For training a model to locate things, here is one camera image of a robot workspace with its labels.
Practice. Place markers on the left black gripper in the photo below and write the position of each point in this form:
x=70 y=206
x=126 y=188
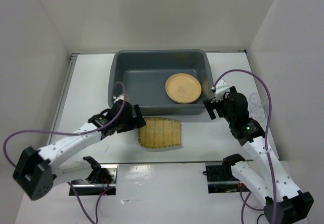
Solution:
x=135 y=122

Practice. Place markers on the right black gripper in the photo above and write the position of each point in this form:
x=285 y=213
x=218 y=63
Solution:
x=210 y=104

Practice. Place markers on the woven bamboo tray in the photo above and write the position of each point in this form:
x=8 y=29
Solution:
x=160 y=134

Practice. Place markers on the tan plate with bear print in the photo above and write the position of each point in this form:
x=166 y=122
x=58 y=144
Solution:
x=183 y=87

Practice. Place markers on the clear plastic cup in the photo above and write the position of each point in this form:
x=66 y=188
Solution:
x=258 y=100
x=258 y=114

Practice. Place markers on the tan plate with square print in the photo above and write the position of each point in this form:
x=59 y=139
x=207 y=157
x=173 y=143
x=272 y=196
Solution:
x=185 y=102

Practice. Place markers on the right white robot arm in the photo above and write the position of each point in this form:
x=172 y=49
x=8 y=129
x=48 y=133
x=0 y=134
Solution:
x=283 y=201

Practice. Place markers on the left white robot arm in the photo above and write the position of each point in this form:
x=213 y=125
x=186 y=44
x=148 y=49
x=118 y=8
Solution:
x=38 y=171

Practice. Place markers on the grey plastic bin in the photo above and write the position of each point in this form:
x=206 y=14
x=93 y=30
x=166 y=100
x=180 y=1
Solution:
x=144 y=74

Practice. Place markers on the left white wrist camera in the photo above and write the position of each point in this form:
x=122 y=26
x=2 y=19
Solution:
x=117 y=98

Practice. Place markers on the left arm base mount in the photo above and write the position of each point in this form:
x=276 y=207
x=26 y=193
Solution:
x=101 y=184

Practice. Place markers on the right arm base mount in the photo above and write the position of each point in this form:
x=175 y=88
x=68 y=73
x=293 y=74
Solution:
x=218 y=181

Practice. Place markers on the aluminium frame rail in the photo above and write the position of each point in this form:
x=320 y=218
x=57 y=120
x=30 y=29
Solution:
x=64 y=92

